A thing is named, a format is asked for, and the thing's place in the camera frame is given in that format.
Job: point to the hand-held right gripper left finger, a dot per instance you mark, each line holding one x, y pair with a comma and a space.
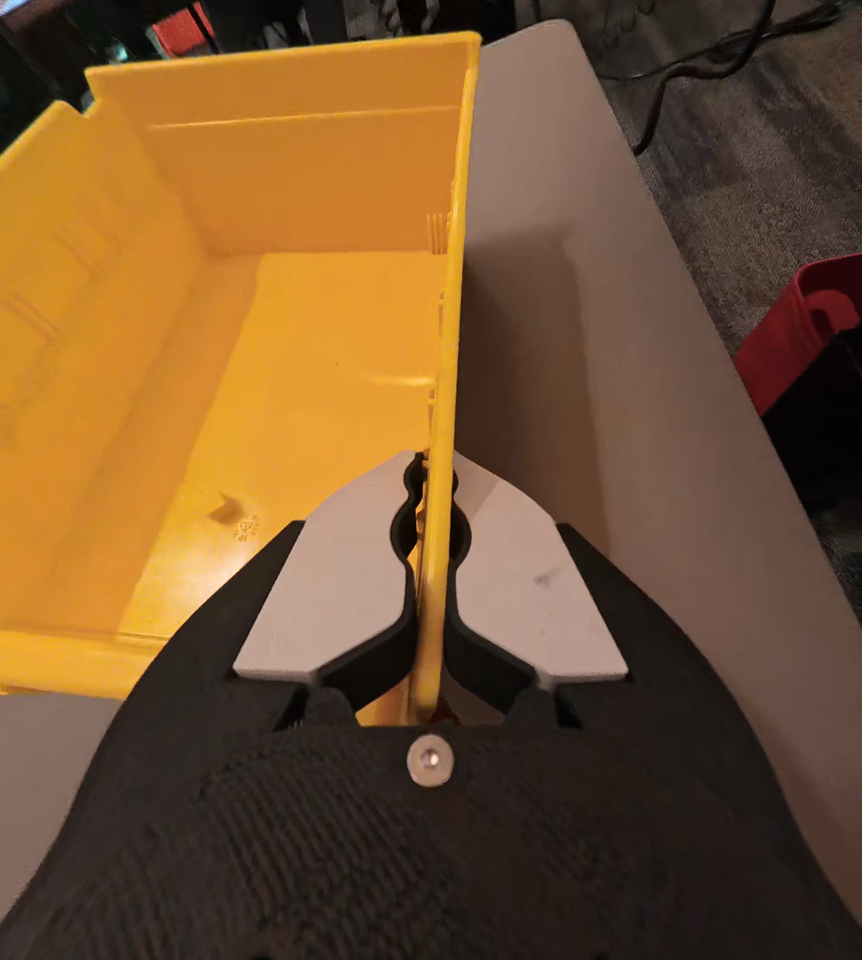
333, 592

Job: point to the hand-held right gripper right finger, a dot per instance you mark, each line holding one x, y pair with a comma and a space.
536, 592

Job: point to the yellow plastic bin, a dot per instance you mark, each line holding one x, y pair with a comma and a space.
288, 375

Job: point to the red plastic crate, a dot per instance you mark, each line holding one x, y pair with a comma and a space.
791, 337

